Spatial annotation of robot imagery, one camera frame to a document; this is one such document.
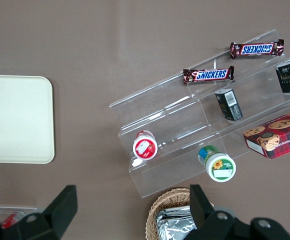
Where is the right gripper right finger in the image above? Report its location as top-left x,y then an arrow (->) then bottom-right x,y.
186,184 -> 250,240

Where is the green lid yogurt cup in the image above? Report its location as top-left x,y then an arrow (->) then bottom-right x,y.
198,144 -> 237,183

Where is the red tartan cookie box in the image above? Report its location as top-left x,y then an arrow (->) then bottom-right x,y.
243,106 -> 290,160

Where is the silver foil packet stack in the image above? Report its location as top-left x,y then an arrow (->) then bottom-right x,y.
155,205 -> 198,240

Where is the Snickers chocolate bar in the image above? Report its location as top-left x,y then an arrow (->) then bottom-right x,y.
229,38 -> 285,60
183,65 -> 235,85

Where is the clear acrylic bottle rack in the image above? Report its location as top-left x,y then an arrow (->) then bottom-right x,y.
0,204 -> 38,226

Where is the light oval wicker basket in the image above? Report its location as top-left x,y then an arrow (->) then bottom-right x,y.
145,187 -> 217,240

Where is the beige plastic tray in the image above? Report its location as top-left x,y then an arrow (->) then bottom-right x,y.
0,74 -> 55,165

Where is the red lid yogurt cup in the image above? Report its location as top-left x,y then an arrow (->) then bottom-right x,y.
132,129 -> 159,161

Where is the clear acrylic stepped display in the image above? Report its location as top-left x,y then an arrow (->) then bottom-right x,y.
109,29 -> 290,199

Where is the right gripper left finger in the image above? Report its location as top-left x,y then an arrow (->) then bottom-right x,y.
2,184 -> 78,240

